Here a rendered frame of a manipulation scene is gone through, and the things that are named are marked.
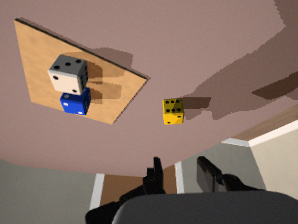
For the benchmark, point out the white die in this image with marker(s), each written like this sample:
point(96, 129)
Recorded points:
point(69, 74)

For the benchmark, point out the blue die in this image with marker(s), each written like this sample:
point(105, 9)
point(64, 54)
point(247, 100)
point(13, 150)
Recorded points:
point(76, 104)

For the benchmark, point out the yellow die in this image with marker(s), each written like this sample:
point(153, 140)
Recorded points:
point(173, 111)

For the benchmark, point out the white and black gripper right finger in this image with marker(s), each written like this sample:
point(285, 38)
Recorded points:
point(211, 179)

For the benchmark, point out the tan square mat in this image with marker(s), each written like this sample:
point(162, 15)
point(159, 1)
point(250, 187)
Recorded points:
point(111, 85)

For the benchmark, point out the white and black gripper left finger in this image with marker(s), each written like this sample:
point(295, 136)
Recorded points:
point(152, 184)

